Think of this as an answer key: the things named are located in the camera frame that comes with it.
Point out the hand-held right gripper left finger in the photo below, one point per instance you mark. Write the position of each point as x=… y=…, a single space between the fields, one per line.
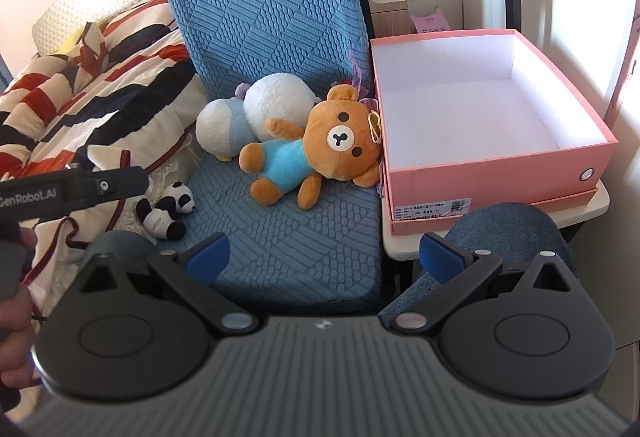
x=207 y=254

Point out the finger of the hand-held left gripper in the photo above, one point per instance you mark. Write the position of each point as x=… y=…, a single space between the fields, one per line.
x=75 y=189

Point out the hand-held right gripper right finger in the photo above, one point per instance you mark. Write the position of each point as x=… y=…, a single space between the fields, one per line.
x=440 y=257

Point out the small panda plush toy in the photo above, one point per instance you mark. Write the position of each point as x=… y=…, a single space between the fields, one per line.
x=165 y=219

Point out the pink cardboard box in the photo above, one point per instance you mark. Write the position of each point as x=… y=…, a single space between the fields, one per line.
x=475 y=172

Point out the brown bear plush toy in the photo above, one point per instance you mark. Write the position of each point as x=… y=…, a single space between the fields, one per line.
x=345 y=137

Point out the white and blue plush toy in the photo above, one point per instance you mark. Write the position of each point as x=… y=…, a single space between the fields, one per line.
x=275 y=97

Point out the person's left hand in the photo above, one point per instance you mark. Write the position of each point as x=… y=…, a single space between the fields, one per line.
x=17 y=312

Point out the blue jeans knee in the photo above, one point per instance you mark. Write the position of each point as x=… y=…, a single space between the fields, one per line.
x=500 y=227

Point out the striped red black white blanket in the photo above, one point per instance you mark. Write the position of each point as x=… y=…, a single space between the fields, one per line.
x=100 y=82

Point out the yellow cloth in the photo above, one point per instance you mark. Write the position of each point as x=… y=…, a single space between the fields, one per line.
x=70 y=42

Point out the pink drink carton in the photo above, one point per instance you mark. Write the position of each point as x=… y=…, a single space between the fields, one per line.
x=430 y=23

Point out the blue textured chair cover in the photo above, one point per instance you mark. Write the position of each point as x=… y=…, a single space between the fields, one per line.
x=260 y=17

